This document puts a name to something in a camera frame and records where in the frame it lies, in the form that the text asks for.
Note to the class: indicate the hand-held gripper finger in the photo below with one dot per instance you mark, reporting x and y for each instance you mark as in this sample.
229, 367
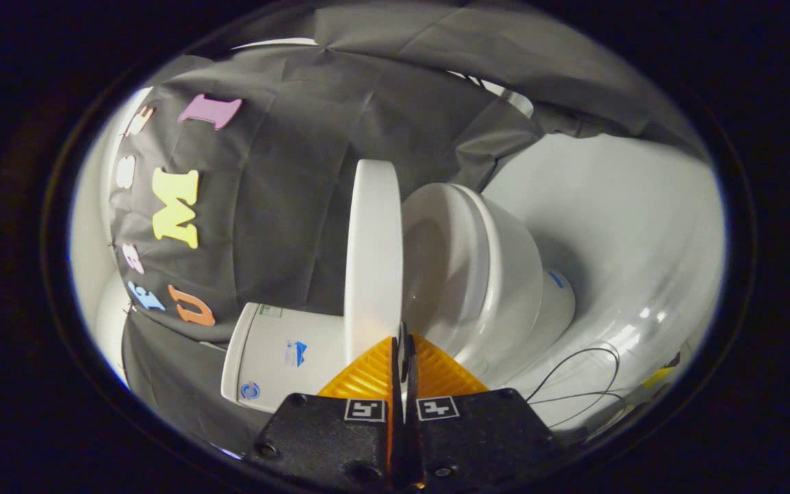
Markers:
411, 374
397, 370

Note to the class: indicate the white toilet lid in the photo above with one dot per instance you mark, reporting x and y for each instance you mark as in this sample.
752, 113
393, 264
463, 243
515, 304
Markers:
373, 261

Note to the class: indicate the white ceramic toilet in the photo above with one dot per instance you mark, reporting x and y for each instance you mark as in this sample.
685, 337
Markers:
491, 274

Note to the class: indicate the black backdrop cloth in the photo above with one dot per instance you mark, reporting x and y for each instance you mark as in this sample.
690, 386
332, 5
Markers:
285, 192

